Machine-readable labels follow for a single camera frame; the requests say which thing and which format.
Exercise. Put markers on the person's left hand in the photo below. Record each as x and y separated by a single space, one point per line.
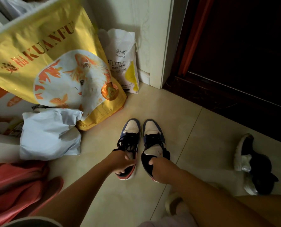
118 161

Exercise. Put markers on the person's right hand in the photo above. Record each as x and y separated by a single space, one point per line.
165 171

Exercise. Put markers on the person's right thumb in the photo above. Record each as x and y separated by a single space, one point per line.
153 160

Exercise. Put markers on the person's left thumb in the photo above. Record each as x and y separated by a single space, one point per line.
126 156

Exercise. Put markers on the blue white sneaker red heel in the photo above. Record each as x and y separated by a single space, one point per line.
130 137

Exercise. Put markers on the blue white sneaker black heel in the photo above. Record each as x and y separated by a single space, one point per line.
152 137

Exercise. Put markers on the person's right forearm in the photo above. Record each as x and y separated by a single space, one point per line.
213 203

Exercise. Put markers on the person's left forearm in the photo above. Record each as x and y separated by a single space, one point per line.
78 198

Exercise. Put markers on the beige slipper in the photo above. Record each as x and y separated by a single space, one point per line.
174 204

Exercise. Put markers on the person's pale pink clothing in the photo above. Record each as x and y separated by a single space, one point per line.
171 221

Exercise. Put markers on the pale blue plastic parcel bag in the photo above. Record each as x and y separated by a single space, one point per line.
49 134

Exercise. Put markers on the black shoe with white sole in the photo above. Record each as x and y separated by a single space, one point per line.
261 183
247 148

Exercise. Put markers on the white cat litter bag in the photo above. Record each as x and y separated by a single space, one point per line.
123 56

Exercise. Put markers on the person's grey shorts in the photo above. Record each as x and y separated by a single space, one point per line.
32 222

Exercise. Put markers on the large yellow cat food bag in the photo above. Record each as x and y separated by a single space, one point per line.
57 56

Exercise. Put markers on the colourful printed packet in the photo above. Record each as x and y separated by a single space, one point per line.
5 126

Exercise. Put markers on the person's bare leg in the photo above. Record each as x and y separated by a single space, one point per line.
268 210

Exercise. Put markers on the dark wooden door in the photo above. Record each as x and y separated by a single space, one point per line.
239 51

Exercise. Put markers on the white plastic bag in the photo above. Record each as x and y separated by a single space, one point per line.
15 5

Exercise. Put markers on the white door frame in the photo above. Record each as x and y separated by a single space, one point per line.
161 40

